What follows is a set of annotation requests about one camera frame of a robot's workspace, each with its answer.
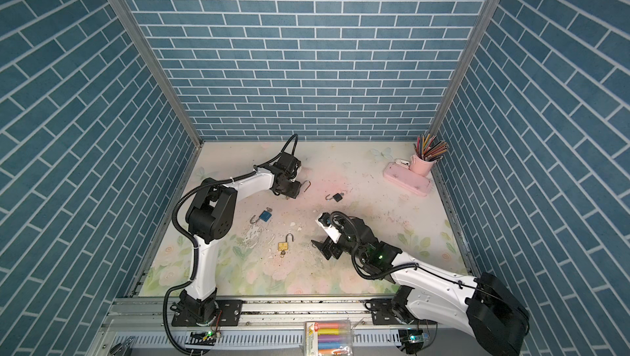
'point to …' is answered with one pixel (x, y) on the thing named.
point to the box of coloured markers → (328, 338)
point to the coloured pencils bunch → (427, 150)
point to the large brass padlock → (284, 246)
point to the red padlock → (303, 186)
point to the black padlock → (336, 197)
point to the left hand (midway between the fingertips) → (295, 189)
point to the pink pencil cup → (420, 166)
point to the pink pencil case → (404, 176)
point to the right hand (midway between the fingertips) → (319, 228)
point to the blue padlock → (266, 214)
